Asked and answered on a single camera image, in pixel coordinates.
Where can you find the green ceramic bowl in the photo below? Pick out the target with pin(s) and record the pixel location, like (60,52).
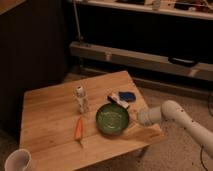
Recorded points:
(112,119)

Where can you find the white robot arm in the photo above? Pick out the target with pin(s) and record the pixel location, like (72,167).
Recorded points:
(171,110)

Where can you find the striped rectangular block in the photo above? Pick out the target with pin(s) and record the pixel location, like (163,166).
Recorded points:
(113,97)

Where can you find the blue sponge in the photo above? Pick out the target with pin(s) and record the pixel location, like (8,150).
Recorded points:
(127,96)

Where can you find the white figurine bottle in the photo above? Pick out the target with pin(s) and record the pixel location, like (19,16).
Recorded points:
(82,99)

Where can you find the wooden table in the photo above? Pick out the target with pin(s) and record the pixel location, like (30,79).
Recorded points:
(49,120)

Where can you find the orange carrot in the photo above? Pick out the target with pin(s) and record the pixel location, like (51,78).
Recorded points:
(78,135)

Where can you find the wooden pusher stick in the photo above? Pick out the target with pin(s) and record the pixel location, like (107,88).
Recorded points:
(137,131)

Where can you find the vertical metal pole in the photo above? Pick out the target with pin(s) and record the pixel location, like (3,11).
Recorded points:
(80,38)

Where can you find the grey metal beam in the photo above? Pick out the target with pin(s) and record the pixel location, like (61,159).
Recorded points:
(141,60)

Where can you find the white cup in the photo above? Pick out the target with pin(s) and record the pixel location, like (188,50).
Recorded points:
(19,160)

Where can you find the black handle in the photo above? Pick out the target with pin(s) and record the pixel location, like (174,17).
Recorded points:
(182,62)

